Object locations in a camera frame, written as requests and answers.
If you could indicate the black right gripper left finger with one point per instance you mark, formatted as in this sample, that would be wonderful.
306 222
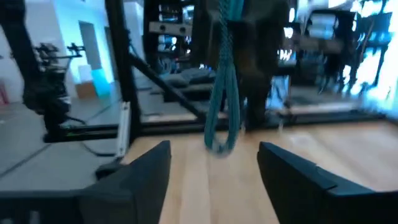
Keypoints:
136 193

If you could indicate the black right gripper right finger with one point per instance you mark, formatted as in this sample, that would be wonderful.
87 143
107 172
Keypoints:
295 186

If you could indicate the neighbouring rig black robot arm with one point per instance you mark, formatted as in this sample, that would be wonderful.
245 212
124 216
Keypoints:
49 93

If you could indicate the brown cardboard box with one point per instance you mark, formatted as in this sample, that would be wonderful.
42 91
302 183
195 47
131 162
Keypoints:
85 90

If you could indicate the dark storage rack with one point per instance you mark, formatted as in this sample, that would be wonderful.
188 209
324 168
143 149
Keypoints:
168 29

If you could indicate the black aluminium rig frame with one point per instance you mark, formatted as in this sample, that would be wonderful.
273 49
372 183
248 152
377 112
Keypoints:
122 62

